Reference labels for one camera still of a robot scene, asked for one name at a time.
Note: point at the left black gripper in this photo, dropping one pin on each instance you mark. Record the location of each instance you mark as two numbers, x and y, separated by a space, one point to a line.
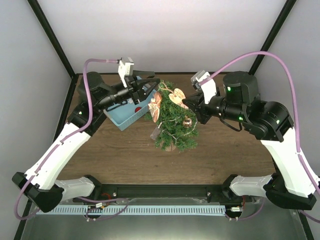
137 91

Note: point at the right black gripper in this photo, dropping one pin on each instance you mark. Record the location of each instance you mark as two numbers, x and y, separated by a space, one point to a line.
203 116

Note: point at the brown heart ornament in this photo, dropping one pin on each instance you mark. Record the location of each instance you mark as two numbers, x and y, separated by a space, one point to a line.
176 96

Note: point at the gingerbread figure ornament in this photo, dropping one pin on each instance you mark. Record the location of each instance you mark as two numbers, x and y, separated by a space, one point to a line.
154 106

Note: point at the small green christmas tree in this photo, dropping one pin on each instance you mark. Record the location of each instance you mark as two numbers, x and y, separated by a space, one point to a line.
173 134

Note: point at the clear battery box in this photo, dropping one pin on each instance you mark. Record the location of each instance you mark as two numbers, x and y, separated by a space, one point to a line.
155 133

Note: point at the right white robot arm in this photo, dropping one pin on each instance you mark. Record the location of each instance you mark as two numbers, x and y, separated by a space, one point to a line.
293 184

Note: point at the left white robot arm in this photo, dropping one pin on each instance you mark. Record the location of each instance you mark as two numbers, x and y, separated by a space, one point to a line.
39 183

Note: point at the red ball ornament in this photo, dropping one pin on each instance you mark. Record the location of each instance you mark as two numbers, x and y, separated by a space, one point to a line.
137 109

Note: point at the blue plastic basket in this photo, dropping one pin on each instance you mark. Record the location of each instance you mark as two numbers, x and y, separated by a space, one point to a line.
120 109

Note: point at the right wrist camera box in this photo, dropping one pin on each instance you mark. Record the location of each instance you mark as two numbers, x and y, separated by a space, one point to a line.
201 81

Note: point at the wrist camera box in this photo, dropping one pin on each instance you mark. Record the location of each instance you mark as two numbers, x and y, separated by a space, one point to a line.
201 81
125 68

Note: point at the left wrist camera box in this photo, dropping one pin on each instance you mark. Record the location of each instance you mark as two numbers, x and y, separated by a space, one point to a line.
125 68

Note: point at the black aluminium front rail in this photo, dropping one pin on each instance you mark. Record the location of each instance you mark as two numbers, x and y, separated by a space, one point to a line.
210 192

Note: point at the black frame post right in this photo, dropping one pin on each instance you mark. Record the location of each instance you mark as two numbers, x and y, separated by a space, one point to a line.
279 22

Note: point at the black frame post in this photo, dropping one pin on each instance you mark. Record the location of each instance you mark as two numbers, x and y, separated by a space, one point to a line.
46 26
279 22

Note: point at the light blue cable duct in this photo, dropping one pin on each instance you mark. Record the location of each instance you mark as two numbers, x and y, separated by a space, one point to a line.
142 210

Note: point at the black frame post left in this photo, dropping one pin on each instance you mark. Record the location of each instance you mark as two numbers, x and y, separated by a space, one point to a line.
46 26

